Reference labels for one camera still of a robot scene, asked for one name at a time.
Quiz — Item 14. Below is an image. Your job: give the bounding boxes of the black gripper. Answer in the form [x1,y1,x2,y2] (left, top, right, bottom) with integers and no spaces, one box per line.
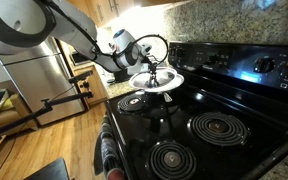
[145,55,161,89]

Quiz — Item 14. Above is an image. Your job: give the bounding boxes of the glass lid with steel handle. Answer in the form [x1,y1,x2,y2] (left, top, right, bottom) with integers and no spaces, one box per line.
[128,66,185,94]

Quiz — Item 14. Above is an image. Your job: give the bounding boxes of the black electric stove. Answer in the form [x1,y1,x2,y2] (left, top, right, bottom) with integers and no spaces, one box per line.
[103,40,288,180]

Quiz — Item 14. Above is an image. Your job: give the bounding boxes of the wooden base cabinet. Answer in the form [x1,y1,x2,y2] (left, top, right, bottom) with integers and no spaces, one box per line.
[73,64,109,108]

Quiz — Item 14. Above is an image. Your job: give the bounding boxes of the stove digital control display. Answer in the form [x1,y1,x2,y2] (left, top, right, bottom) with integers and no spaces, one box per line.
[193,45,234,70]

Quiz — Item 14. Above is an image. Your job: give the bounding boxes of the dark countertop appliance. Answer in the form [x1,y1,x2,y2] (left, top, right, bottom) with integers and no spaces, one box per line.
[69,49,93,66]

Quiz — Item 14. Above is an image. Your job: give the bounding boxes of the large black coil burner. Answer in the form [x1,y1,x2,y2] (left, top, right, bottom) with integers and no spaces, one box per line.
[187,111,251,148]

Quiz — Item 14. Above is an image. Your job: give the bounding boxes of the striped grey dish towel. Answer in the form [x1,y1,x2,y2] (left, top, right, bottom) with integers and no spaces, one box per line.
[93,113,127,180]

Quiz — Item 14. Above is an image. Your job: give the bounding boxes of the wooden upper cabinet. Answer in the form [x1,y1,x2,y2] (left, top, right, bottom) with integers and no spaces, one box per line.
[65,0,136,30]

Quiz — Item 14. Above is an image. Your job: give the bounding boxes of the stainless steel refrigerator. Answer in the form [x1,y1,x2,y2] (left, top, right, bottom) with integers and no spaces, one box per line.
[0,35,87,127]

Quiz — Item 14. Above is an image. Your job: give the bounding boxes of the black chair seat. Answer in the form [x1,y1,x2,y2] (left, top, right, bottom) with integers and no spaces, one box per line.
[23,157,71,180]

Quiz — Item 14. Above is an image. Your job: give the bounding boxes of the beige sofa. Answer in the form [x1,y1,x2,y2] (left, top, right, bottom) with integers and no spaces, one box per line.
[0,79,39,132]

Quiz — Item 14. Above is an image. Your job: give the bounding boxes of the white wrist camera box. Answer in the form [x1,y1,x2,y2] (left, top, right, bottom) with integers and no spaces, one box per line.
[137,43,154,57]

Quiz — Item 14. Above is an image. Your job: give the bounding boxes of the black camera stand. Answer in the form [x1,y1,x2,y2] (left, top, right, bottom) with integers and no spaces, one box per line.
[0,70,94,158]

